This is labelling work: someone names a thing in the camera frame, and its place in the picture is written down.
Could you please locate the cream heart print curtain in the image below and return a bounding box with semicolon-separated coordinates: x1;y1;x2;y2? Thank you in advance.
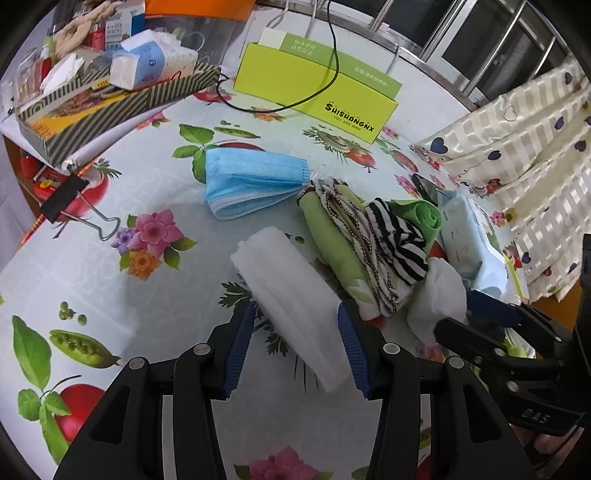
413;60;591;303

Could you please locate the wet wipes pack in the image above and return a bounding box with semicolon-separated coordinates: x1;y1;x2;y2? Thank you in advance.
434;191;527;303

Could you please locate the small striped cloth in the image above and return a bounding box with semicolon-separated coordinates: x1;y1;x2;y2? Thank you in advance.
365;198;430;284

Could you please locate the black cable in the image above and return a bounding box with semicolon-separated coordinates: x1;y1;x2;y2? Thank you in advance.
219;0;340;114

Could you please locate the beige braided cloth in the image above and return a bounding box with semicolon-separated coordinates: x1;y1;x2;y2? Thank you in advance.
51;0;125;51

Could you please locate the blue white carton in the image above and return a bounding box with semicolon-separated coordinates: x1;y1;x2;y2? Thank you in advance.
104;7;146;47

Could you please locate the blue white tissue pack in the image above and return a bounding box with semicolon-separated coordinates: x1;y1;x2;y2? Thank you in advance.
110;30;199;90

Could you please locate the white cable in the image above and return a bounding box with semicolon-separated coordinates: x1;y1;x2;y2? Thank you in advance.
385;41;402;77
265;0;296;31
307;0;324;36

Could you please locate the orange box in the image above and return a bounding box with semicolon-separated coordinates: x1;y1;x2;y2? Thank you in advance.
145;0;257;21

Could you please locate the grey glossy box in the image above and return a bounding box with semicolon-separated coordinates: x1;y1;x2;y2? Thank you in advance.
178;18;254;65

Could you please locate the crumpled white tissue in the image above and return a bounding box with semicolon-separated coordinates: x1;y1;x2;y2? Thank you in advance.
39;53;88;93

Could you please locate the white cloth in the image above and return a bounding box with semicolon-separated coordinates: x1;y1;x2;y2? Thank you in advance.
230;226;352;394

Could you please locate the clear plastic organizer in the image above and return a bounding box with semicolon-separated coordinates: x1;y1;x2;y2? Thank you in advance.
14;46;51;104

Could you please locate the steel window railing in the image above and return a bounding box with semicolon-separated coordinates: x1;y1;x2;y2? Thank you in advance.
259;0;591;112

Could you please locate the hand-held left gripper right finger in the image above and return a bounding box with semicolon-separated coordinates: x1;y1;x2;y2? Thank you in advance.
337;299;539;480

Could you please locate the green cardboard box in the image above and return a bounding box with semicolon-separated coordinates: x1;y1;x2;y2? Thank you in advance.
232;27;402;141

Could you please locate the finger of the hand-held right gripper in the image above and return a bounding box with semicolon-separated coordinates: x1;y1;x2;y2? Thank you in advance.
433;316;565;394
467;290;579;361

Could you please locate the blue face mask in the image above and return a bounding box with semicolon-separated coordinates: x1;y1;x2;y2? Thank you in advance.
204;148;319;221

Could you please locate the black binder clip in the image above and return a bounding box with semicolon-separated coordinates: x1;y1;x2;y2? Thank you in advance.
39;174;122;241

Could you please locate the striped cardboard box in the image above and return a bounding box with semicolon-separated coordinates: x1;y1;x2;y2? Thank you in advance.
16;62;222;169

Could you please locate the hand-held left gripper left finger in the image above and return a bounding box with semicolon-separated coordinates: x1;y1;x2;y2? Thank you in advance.
53;300;257;480

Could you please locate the white sock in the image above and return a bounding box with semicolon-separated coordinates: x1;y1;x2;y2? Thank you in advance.
406;258;469;344

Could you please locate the black phone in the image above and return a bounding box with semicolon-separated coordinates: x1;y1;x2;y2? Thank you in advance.
410;173;451;206

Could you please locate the green trimmed cloth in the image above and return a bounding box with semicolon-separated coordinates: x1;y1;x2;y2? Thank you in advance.
298;178;416;321

